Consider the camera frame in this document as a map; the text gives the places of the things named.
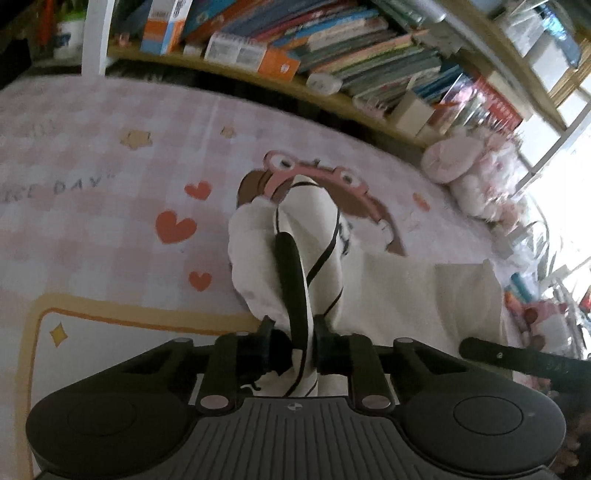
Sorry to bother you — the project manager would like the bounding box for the white charger block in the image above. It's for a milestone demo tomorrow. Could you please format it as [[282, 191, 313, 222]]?
[[307, 72, 343, 96]]

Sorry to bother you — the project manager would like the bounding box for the orange tassel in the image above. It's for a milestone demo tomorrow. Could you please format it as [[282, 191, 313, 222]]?
[[38, 0, 57, 47]]

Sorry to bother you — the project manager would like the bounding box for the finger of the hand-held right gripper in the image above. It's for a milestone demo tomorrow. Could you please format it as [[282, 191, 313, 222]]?
[[459, 337, 583, 392]]

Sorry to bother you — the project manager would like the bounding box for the row of colourful books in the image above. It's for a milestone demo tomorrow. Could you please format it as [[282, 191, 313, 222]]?
[[182, 0, 527, 136]]

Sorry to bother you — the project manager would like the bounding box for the wooden shelf board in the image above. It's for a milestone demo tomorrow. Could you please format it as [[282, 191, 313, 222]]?
[[107, 44, 428, 149]]

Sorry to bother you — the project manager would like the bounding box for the white orange toothpaste box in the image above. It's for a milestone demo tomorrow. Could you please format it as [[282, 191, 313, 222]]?
[[204, 32, 302, 85], [140, 0, 193, 56]]

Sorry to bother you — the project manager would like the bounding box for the cream printed T-shirt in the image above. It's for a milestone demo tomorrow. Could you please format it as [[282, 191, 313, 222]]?
[[228, 174, 507, 398]]

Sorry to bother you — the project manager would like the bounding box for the teal marker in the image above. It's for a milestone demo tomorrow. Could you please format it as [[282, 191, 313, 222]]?
[[509, 271, 533, 301]]

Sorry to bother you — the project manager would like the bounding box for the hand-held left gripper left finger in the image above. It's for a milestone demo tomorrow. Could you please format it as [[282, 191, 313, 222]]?
[[117, 316, 278, 413]]

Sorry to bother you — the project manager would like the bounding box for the white shelf post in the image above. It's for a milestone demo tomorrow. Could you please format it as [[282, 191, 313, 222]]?
[[81, 0, 117, 78]]

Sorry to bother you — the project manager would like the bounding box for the white tub green lid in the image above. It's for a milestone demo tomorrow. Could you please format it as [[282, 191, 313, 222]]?
[[52, 11, 89, 61]]

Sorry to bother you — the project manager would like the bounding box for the orange marker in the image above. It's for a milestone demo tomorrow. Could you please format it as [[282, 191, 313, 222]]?
[[503, 291, 527, 334]]

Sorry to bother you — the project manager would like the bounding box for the clear plastic bag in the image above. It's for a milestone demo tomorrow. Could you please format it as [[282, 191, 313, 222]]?
[[505, 212, 591, 361]]

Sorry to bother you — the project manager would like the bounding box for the pink white plush toy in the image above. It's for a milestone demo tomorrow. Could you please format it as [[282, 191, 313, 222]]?
[[420, 126, 534, 224]]

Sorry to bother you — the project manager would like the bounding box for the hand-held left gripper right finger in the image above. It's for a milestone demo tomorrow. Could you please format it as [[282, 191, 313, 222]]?
[[314, 318, 467, 412]]

